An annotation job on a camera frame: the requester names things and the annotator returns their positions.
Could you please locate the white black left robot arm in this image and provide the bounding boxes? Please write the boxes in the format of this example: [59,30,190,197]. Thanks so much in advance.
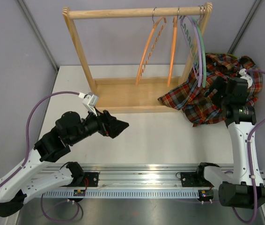
[0,110,129,218]

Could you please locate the wooden clothes rack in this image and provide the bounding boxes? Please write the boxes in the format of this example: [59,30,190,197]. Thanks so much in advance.
[62,2,213,113]

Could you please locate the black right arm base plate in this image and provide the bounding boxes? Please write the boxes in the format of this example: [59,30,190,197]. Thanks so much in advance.
[180,172,210,188]

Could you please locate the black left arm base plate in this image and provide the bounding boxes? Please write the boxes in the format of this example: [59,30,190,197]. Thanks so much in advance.
[63,172,99,187]

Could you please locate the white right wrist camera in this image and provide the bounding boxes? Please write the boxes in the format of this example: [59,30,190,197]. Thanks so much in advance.
[238,68,253,89]

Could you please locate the orange hanger of red shirt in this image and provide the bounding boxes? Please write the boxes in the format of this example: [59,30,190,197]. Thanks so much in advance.
[167,7,180,87]

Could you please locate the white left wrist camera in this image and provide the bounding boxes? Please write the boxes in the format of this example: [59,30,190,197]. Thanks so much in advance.
[78,92,99,116]

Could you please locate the aluminium mounting rail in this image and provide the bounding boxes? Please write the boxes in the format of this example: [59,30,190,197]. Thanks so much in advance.
[14,164,265,200]

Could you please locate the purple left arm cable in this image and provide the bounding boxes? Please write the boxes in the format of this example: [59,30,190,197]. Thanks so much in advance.
[0,91,84,221]

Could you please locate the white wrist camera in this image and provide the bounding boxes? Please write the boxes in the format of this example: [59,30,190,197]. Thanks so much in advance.
[238,68,253,89]
[78,92,99,116]

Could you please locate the orange hanger of plaid shirt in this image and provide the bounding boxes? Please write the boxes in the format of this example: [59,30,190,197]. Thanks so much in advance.
[135,8,167,86]

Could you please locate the mint green plastic hanger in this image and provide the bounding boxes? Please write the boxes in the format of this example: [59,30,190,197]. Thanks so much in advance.
[184,15,207,87]

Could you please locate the brown multicolour plaid shirt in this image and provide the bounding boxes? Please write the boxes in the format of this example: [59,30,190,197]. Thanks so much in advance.
[158,54,259,127]

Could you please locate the lilac plastic hanger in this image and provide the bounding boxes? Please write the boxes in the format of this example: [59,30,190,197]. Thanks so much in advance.
[180,15,206,88]

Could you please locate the green plastic bin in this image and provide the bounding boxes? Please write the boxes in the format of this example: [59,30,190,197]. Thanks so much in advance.
[206,52,238,59]

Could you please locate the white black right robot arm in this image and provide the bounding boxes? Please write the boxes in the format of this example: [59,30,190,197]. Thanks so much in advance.
[195,77,265,209]

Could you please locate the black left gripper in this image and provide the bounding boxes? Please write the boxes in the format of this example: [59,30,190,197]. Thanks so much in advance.
[68,105,129,146]

